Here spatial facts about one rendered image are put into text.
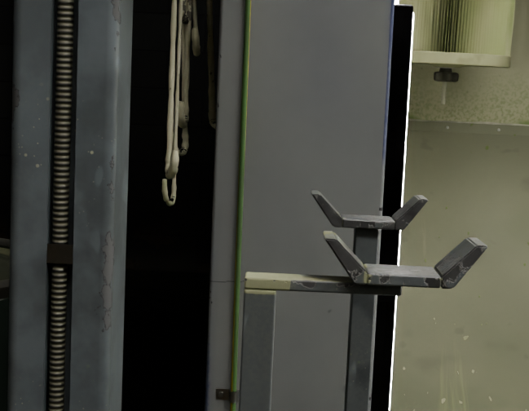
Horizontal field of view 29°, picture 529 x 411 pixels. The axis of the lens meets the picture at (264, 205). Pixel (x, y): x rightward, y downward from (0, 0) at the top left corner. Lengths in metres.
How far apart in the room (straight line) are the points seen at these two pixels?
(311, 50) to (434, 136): 1.92
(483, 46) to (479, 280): 0.62
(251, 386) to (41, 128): 0.19
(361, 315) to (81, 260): 0.22
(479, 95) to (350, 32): 1.95
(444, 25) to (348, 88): 1.58
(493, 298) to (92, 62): 2.28
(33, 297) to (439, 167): 2.39
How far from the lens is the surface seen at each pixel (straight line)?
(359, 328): 0.72
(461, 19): 2.63
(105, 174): 0.58
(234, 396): 1.11
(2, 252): 1.90
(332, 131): 1.07
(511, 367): 2.74
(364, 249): 0.71
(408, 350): 2.70
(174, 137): 1.12
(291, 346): 1.11
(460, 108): 3.00
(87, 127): 0.58
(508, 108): 3.02
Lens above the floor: 1.19
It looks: 7 degrees down
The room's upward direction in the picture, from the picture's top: 3 degrees clockwise
